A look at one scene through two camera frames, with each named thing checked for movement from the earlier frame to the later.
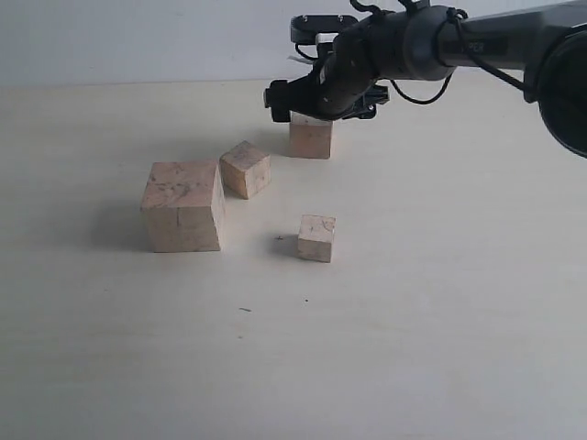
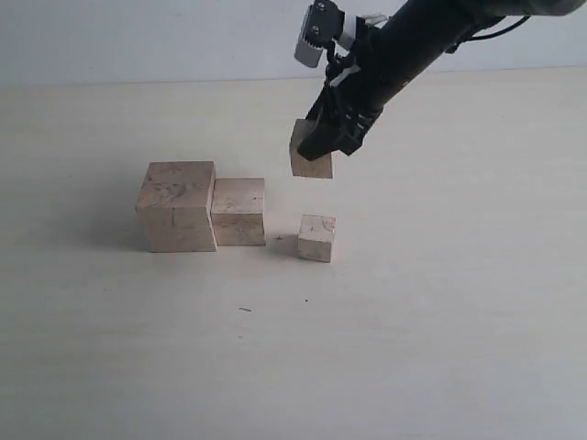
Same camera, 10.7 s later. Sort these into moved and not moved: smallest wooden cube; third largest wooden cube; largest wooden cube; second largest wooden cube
Moved: third largest wooden cube; second largest wooden cube
Not moved: largest wooden cube; smallest wooden cube
